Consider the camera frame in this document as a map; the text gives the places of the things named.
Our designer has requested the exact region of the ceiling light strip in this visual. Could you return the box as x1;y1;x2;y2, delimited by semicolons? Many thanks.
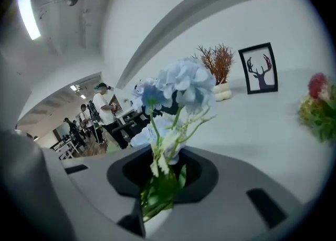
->
16;0;41;41

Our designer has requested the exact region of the blue flower bouquet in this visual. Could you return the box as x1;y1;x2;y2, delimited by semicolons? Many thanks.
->
130;57;217;223

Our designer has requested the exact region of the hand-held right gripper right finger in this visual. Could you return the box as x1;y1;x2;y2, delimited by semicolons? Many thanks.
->
145;145;305;241

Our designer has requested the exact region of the pink flower bouquet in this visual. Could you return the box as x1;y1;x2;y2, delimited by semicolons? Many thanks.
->
297;72;336;144

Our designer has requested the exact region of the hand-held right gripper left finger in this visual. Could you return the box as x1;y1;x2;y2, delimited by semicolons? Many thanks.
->
41;144;154;238

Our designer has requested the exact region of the black framed deer picture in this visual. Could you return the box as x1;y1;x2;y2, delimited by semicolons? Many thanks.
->
237;41;279;95

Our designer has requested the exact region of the orange plant in white pot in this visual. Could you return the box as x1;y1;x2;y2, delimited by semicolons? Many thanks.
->
195;43;235;102

